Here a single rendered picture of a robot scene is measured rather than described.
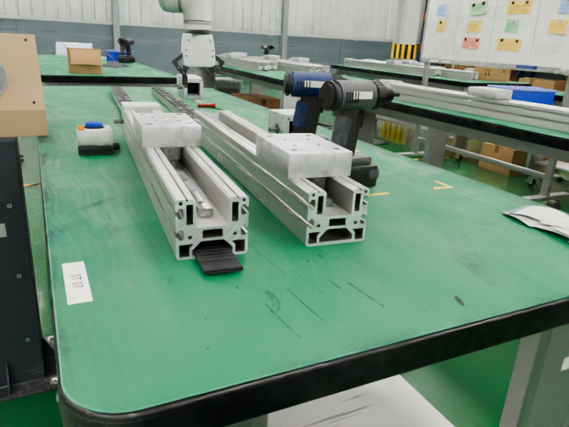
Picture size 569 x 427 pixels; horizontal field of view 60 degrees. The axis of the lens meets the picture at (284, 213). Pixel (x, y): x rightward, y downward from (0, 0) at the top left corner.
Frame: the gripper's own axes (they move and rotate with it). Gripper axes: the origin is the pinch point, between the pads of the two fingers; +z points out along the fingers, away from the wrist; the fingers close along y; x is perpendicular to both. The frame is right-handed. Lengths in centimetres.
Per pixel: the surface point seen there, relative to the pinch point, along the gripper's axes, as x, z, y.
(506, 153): -170, 77, -323
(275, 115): 28.9, 5.9, -14.9
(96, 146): 34.2, 11.6, 33.3
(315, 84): 53, -5, -15
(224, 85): -458, 45, -140
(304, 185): 95, 6, 7
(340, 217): 99, 10, 2
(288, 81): 51, -5, -9
